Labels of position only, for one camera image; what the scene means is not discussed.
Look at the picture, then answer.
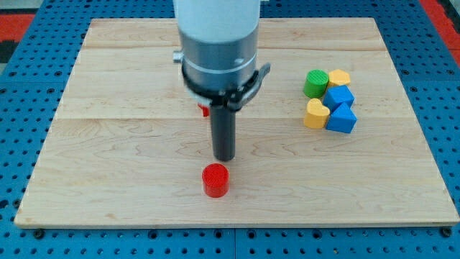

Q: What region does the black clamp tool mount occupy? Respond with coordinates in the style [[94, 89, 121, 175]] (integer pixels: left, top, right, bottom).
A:
[[182, 63, 271, 112]]

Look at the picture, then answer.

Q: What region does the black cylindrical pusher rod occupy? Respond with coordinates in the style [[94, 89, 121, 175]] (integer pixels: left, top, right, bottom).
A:
[[210, 106, 236, 161]]

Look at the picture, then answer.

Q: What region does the red star block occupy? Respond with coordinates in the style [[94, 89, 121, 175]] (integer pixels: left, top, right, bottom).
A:
[[197, 104, 210, 117]]

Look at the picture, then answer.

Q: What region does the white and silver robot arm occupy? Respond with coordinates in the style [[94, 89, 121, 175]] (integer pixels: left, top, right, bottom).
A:
[[173, 0, 270, 161]]

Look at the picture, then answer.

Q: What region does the red cylinder block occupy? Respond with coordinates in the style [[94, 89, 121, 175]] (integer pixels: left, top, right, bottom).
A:
[[202, 163, 229, 198]]

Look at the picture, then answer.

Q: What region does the green cylinder block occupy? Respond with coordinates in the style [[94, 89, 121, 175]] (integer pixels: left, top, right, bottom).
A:
[[303, 69, 329, 99]]

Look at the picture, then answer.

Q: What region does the yellow heart block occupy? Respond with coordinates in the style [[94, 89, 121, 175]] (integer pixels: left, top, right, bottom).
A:
[[303, 98, 331, 129]]

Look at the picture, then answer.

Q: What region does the blue cube block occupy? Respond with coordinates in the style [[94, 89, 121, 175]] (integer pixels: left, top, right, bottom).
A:
[[323, 85, 355, 112]]

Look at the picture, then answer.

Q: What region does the light wooden board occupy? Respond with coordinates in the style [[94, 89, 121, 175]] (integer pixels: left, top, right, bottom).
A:
[[14, 18, 459, 229]]

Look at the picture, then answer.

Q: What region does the yellow hexagon block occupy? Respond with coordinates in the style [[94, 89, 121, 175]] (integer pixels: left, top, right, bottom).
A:
[[328, 69, 351, 87]]

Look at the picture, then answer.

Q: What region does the blue triangle block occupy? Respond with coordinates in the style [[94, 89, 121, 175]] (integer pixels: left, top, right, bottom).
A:
[[326, 103, 357, 134]]

